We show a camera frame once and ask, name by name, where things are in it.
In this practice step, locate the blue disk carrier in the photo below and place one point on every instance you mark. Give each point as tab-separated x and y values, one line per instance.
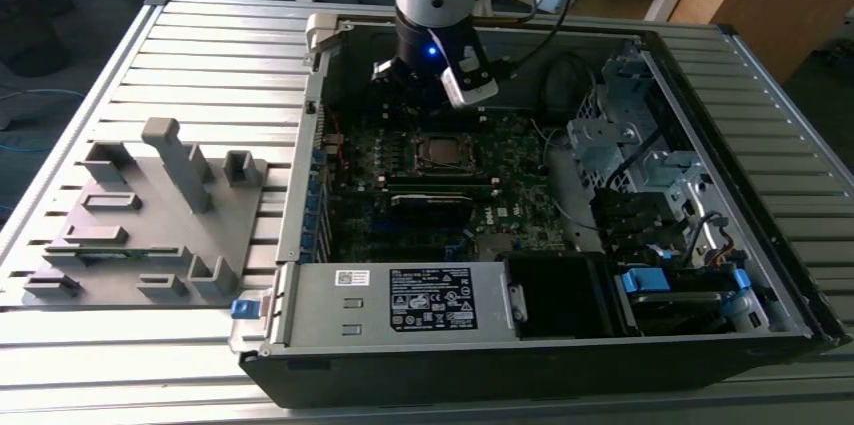
643	281
742	280

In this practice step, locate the grey parts rack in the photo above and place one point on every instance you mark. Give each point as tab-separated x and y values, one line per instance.
167	225

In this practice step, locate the green RAM stick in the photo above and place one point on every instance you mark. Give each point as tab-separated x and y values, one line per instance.
107	255

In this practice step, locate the black hard disk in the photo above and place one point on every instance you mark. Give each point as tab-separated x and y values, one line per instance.
674	310

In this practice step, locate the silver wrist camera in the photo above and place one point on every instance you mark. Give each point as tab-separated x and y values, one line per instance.
470	82

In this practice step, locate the chipset heatsink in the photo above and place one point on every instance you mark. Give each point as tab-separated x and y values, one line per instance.
495	246

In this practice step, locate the metal drive cage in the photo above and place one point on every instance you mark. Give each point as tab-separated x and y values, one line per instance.
590	137

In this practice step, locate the black PC case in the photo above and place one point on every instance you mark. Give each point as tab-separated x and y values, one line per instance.
467	380

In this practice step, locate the green motherboard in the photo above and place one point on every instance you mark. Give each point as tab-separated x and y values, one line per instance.
527	195

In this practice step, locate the grey power supply unit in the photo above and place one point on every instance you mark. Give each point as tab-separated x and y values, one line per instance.
321	305

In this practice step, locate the blue case latch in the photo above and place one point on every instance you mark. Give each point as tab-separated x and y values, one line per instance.
243	310

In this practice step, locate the black graphics card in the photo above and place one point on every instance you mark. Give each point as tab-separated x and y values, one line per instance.
430	212

